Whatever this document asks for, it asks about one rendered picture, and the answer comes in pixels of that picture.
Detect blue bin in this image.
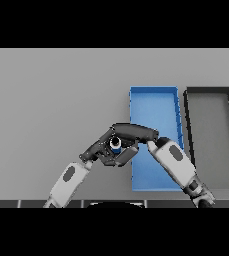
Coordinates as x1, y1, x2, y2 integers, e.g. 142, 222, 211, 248
128, 85, 186, 192

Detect blue pipe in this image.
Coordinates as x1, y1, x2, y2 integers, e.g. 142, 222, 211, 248
109, 136, 123, 155

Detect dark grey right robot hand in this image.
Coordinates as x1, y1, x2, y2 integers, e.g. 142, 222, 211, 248
110, 122, 160, 146

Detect dark grey bin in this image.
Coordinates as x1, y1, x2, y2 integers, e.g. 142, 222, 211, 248
182, 86, 229, 192

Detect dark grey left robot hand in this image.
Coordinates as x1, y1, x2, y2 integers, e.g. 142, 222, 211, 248
78, 127, 141, 168

